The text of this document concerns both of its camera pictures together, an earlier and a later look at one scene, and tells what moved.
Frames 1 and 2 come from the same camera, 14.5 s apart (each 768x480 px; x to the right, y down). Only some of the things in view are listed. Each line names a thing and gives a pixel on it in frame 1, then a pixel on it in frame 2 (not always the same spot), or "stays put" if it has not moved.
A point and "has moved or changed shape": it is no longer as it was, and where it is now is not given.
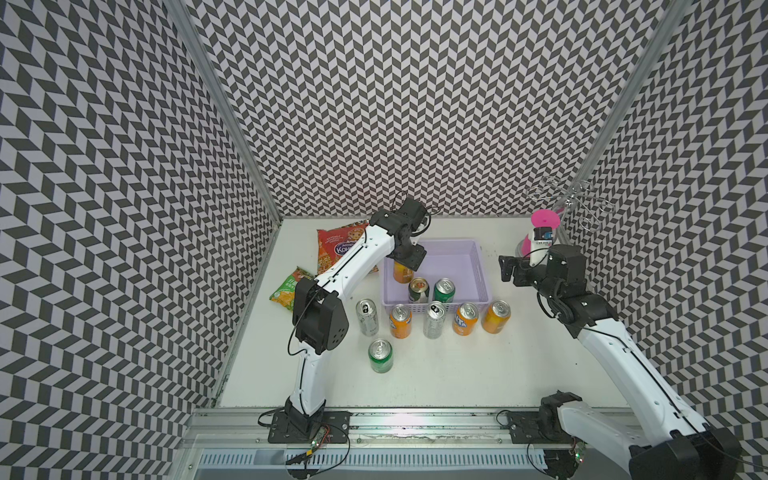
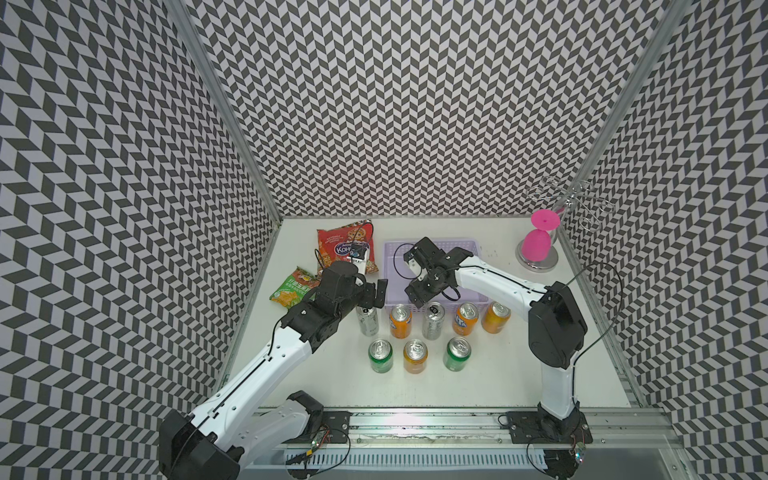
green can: [444, 290] has moved or changed shape
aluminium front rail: [371, 430] stays put
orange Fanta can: [465, 319] stays put
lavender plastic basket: [458, 260] stays put
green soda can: [380, 353] stays put
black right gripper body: [528, 275] to [427, 287]
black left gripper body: [408, 255] to [361, 295]
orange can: [496, 316] stays put
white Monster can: [434, 319] stays put
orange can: [400, 321] stays put
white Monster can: [367, 313] stays put
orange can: [402, 274] to [415, 354]
